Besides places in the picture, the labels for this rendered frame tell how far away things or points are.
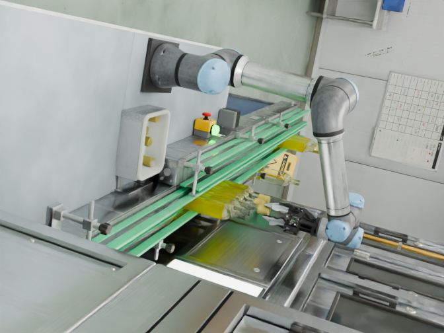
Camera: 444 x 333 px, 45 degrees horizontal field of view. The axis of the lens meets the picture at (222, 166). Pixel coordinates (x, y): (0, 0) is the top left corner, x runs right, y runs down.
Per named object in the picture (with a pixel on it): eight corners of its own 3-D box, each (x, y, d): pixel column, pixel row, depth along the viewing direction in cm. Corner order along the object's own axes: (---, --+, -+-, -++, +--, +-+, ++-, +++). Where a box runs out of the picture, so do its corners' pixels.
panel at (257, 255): (99, 324, 144) (216, 370, 133) (100, 314, 143) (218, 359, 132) (222, 221, 225) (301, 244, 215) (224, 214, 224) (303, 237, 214)
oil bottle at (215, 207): (175, 206, 199) (228, 222, 193) (177, 191, 198) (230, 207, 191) (182, 202, 204) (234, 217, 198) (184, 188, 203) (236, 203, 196)
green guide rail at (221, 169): (179, 185, 197) (199, 191, 195) (180, 183, 197) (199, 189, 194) (296, 120, 356) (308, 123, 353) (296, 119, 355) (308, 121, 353)
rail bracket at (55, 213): (24, 246, 138) (99, 273, 131) (28, 185, 133) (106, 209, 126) (37, 240, 142) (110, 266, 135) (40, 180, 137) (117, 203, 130)
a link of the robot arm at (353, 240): (365, 222, 190) (361, 243, 194) (335, 214, 194) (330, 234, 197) (362, 233, 184) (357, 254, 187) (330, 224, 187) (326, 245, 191)
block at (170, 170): (156, 182, 195) (174, 187, 193) (160, 156, 192) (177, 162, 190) (161, 180, 198) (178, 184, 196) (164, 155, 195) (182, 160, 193)
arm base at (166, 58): (154, 40, 178) (180, 45, 174) (177, 45, 191) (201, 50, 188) (147, 86, 181) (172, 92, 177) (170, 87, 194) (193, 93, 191)
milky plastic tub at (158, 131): (115, 176, 178) (139, 182, 176) (122, 110, 172) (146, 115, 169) (142, 164, 194) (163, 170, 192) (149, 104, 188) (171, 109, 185)
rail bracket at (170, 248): (131, 254, 176) (168, 266, 172) (133, 234, 174) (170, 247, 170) (137, 250, 179) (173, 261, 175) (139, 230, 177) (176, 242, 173)
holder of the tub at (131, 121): (113, 190, 180) (133, 196, 178) (121, 110, 172) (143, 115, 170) (139, 178, 196) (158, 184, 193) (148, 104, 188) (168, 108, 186)
